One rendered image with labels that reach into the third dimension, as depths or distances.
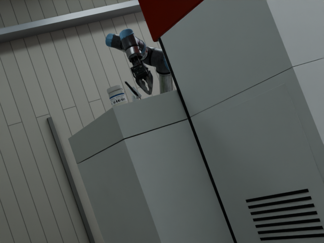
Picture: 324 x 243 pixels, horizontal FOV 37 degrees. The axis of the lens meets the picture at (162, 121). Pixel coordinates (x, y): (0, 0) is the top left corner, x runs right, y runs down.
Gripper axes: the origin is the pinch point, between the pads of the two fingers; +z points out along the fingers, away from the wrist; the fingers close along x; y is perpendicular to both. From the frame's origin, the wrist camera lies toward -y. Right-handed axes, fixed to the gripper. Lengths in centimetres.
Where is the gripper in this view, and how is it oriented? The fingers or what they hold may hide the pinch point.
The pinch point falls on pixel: (149, 92)
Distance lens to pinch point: 245.8
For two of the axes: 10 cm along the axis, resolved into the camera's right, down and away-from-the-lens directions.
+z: 3.5, 9.0, -2.5
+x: 9.0, -3.9, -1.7
